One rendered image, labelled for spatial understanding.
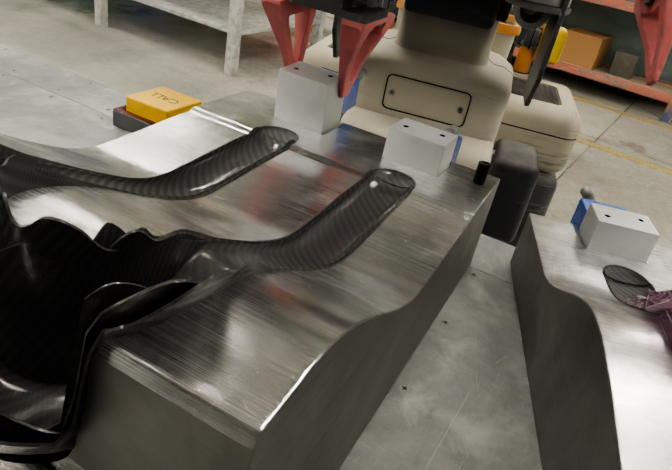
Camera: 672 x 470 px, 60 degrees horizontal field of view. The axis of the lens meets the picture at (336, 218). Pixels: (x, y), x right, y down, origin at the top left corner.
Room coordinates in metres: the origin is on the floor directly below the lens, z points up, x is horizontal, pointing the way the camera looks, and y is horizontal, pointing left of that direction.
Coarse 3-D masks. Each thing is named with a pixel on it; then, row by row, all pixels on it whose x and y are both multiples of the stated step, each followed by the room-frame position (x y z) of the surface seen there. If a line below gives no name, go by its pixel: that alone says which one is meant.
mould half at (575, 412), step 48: (528, 240) 0.45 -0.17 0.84; (576, 240) 0.45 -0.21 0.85; (528, 288) 0.40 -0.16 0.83; (576, 288) 0.36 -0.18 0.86; (528, 336) 0.36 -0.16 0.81; (576, 336) 0.29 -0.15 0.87; (624, 336) 0.26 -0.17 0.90; (576, 384) 0.26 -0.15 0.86; (624, 384) 0.23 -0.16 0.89; (576, 432) 0.23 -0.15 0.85; (624, 432) 0.20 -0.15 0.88
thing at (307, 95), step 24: (288, 72) 0.49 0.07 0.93; (312, 72) 0.50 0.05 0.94; (336, 72) 0.56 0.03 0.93; (360, 72) 0.60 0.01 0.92; (288, 96) 0.49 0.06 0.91; (312, 96) 0.48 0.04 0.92; (336, 96) 0.50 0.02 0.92; (288, 120) 0.49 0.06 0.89; (312, 120) 0.48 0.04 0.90; (336, 120) 0.51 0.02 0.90
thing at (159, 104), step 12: (132, 96) 0.61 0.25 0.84; (144, 96) 0.62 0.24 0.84; (156, 96) 0.63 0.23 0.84; (168, 96) 0.64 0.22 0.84; (180, 96) 0.64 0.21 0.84; (132, 108) 0.61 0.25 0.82; (144, 108) 0.60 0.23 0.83; (156, 108) 0.60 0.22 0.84; (168, 108) 0.60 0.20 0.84; (180, 108) 0.61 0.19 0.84; (156, 120) 0.59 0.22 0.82
